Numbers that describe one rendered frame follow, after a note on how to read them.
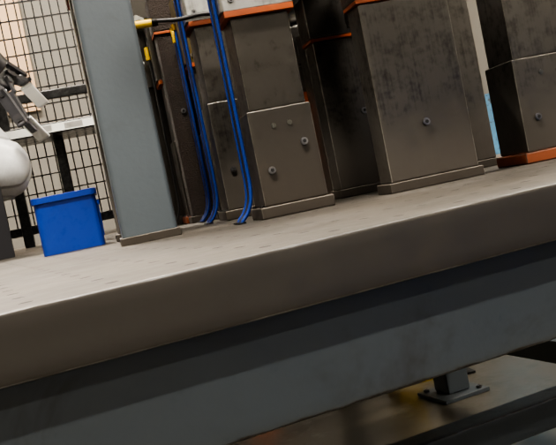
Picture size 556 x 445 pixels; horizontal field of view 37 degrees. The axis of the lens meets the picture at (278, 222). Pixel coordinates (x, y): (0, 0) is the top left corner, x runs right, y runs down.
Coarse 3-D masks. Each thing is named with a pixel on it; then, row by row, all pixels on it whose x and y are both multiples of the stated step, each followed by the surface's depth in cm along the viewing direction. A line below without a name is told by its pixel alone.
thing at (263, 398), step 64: (512, 256) 61; (320, 320) 55; (384, 320) 57; (448, 320) 59; (512, 320) 61; (64, 384) 49; (128, 384) 50; (192, 384) 51; (256, 384) 53; (320, 384) 55; (384, 384) 56; (448, 384) 248
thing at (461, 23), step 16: (448, 0) 124; (464, 0) 124; (464, 16) 124; (464, 32) 124; (464, 48) 124; (464, 64) 124; (464, 80) 124; (480, 80) 125; (480, 96) 125; (480, 112) 125; (480, 128) 125; (480, 144) 125; (480, 160) 125; (496, 160) 125
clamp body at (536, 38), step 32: (480, 0) 107; (512, 0) 102; (544, 0) 103; (512, 32) 102; (544, 32) 103; (512, 64) 102; (544, 64) 103; (512, 96) 103; (544, 96) 103; (512, 128) 105; (544, 128) 103; (512, 160) 106; (544, 160) 103
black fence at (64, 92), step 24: (48, 0) 250; (0, 24) 247; (72, 72) 251; (24, 96) 247; (48, 96) 249; (0, 120) 246; (48, 120) 250; (96, 144) 253; (24, 192) 248; (24, 216) 247; (24, 240) 247
